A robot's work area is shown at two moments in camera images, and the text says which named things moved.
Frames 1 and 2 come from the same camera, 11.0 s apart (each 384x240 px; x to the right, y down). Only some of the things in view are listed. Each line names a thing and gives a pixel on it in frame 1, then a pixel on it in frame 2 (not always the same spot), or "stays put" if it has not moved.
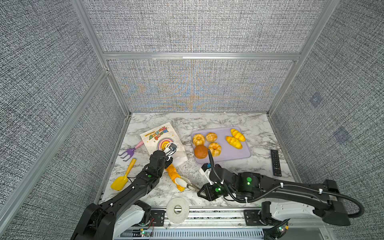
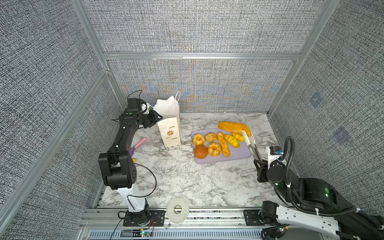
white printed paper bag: (157, 139) to (169, 126)
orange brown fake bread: (200, 151) stays put
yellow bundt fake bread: (198, 139) stays put
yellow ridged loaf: (234, 142) stays put
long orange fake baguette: (174, 174) to (224, 144)
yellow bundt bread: (215, 149) stays put
